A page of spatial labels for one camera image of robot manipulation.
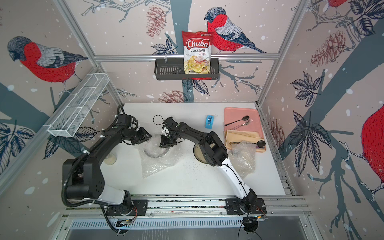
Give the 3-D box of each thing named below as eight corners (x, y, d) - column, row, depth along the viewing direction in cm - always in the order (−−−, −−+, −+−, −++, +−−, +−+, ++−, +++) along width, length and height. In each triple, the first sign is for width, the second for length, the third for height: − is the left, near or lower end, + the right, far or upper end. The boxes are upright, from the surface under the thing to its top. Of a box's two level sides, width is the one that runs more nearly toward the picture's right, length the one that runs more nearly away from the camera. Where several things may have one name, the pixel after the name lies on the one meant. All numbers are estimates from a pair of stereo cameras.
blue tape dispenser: (204, 128, 108) (205, 125, 105) (204, 118, 114) (204, 115, 111) (214, 128, 108) (214, 125, 105) (213, 118, 114) (213, 115, 111)
